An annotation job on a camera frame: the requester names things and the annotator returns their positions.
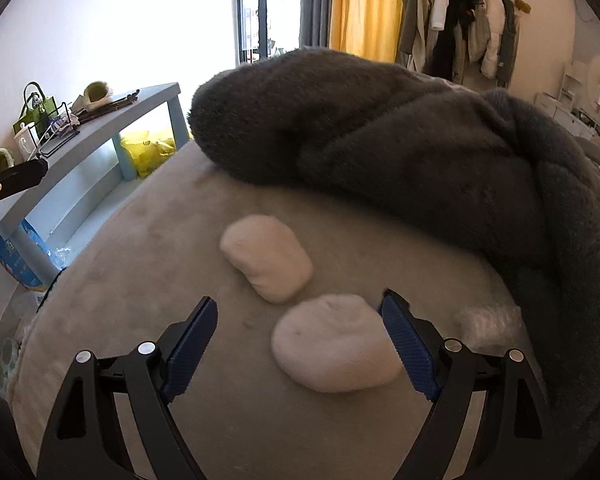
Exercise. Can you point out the bed mattress with grey sheet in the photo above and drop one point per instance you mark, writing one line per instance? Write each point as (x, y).
(241, 416)

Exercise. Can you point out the grey curtain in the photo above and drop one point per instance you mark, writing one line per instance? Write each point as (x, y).
(314, 23)

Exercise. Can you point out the light blue side table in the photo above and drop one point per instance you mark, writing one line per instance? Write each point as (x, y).
(87, 169)

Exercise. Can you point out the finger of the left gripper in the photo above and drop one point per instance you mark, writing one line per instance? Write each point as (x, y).
(21, 177)

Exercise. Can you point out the yellow plastic bag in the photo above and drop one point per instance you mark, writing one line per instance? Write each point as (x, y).
(148, 150)

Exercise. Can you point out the blue printed package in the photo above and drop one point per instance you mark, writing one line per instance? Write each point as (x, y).
(28, 259)

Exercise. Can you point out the yellow curtain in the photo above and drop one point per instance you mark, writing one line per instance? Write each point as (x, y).
(366, 28)

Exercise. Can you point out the white rolled sock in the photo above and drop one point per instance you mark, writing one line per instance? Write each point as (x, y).
(269, 255)

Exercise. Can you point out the white sock with black trim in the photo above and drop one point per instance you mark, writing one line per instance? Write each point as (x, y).
(335, 344)

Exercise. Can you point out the white lidded mug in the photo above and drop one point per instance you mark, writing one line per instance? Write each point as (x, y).
(27, 142)

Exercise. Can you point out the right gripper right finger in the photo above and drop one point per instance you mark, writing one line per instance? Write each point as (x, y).
(515, 437)

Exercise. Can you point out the green white slipper far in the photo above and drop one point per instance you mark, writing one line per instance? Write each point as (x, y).
(96, 95)

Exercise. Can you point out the green tote bag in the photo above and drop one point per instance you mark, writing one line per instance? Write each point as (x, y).
(37, 109)

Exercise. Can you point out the green white slipper near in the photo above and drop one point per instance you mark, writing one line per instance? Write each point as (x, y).
(7, 161)

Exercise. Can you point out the clothes on rack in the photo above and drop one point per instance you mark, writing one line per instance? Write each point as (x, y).
(443, 38)

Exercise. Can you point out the dark grey fleece blanket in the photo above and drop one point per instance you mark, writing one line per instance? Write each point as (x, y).
(482, 170)

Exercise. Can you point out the white vanity with mirror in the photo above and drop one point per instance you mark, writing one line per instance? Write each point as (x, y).
(576, 106)

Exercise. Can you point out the glass balcony door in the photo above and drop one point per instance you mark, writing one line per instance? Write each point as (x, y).
(265, 28)

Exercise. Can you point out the black wire stand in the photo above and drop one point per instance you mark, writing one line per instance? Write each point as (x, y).
(62, 127)

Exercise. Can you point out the dark wooden sticks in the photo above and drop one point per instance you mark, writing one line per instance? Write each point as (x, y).
(89, 115)

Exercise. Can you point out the green white slipper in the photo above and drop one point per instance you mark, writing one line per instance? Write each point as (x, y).
(96, 95)
(7, 161)

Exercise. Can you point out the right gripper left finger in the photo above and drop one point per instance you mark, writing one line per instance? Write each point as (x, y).
(83, 438)

